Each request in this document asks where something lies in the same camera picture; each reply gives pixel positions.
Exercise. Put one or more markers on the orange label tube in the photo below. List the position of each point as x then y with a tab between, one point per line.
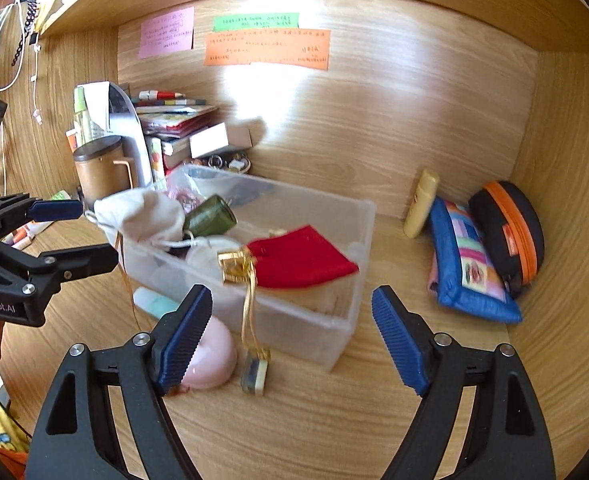
24	234

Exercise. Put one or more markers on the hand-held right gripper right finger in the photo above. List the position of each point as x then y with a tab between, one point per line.
399	345

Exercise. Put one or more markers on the pink mesh bag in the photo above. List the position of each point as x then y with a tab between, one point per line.
184	192

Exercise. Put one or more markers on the blue patchwork pouch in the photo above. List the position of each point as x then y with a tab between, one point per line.
469	265

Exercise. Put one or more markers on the green paper note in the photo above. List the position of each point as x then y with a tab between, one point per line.
254	21

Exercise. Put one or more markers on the black case with orange zipper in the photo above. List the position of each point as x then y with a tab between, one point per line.
512	230

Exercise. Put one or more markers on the clear plastic storage box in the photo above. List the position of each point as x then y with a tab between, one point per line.
294	312

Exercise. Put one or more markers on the small white cardboard box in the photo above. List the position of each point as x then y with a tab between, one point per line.
219	140

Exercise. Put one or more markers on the pale teal tube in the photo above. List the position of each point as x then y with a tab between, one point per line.
157	305

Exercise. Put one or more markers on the orange paper note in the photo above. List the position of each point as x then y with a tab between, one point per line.
267	47

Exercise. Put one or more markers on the brown mug with lid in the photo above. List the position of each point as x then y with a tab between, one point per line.
102	170

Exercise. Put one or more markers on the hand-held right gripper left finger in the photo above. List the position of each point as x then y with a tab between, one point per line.
189	340

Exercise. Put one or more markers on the yellow tube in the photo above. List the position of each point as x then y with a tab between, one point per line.
419	205

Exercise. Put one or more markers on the white printed paper sheet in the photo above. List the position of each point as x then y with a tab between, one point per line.
95	105

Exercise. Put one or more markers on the orange clothing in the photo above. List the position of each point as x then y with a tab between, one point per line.
9	464

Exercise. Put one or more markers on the orange and white box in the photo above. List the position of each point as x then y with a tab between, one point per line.
71	140

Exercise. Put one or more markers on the bowl of small trinkets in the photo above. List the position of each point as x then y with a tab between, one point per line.
224	162

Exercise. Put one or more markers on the dark green jar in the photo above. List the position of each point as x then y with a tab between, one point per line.
209	215

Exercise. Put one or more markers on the pink paper note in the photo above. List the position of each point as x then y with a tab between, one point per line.
167	32

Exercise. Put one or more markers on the yellow printed cloth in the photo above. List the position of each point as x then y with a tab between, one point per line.
2	430

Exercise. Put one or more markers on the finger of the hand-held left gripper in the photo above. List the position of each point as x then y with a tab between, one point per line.
79	259
54	210

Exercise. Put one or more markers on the stack of books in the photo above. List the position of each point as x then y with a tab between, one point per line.
174	120

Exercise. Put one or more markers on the pink round case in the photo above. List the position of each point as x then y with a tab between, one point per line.
214	360

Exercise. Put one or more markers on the red and white pencil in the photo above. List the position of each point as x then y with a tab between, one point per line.
159	95

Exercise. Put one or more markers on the fruit print book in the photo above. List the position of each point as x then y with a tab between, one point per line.
155	157

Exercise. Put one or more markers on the wooden desktop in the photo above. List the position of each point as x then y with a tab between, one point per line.
324	410

